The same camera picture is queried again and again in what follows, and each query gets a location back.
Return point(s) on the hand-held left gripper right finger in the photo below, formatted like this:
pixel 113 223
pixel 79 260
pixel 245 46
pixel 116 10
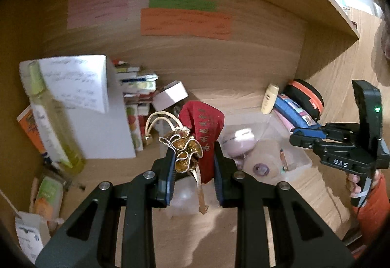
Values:
pixel 218 182

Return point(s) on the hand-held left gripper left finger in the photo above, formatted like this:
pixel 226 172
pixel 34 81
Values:
pixel 171 176

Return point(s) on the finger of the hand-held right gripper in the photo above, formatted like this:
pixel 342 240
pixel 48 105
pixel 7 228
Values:
pixel 304 141
pixel 338 130

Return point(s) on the gold ribbon flower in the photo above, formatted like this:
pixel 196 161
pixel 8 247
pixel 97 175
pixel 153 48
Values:
pixel 182 152

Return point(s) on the clear plastic container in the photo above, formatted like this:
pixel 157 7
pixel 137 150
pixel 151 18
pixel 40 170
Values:
pixel 249 120

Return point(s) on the red cloth pouch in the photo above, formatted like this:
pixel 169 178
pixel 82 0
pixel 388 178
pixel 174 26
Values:
pixel 207 121

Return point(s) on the person's right forearm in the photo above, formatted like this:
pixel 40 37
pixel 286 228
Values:
pixel 374 210

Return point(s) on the wooden desktop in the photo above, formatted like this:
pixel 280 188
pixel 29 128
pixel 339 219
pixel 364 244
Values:
pixel 243 97

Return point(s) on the person's right hand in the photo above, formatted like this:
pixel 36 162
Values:
pixel 352 185

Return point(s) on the small brown stick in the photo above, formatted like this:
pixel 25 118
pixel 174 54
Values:
pixel 283 159

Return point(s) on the pink flat pack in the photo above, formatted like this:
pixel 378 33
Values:
pixel 285 121

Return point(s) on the blue tube pack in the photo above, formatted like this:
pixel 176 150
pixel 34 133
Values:
pixel 292 111

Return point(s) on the pink round case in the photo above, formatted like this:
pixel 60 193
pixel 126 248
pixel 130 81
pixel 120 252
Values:
pixel 239 143

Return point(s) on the black and orange case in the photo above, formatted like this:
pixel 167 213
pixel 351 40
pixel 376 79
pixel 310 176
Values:
pixel 306 95

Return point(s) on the cream small bottle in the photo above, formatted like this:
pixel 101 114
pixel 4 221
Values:
pixel 269 98

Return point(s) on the fruit printed box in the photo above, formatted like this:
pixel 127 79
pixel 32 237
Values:
pixel 133 127

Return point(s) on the small white box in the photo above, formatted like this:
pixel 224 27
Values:
pixel 170 94

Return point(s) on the dark blurred object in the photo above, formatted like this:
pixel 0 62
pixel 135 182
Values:
pixel 384 33

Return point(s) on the stack of small boxes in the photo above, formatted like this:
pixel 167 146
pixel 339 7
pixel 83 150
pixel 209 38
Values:
pixel 137 82

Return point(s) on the black pen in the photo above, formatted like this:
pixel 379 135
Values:
pixel 61 175

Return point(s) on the green and orange packet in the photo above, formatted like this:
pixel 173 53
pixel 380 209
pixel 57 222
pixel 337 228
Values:
pixel 47 198

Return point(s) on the yellow-green spray bottle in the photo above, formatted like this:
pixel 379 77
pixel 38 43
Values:
pixel 51 124

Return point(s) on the handwritten folded paper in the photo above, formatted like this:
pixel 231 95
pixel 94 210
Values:
pixel 76 82

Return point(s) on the orange book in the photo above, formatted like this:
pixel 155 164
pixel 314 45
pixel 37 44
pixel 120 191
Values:
pixel 29 127

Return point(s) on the orange paper note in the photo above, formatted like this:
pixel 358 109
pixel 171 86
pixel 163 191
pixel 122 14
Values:
pixel 186 24

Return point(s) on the white carton box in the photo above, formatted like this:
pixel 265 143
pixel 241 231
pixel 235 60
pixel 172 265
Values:
pixel 29 234

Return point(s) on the green paper note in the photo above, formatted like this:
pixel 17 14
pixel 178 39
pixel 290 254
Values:
pixel 182 2

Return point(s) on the pink paper note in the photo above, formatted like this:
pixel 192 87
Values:
pixel 97 10

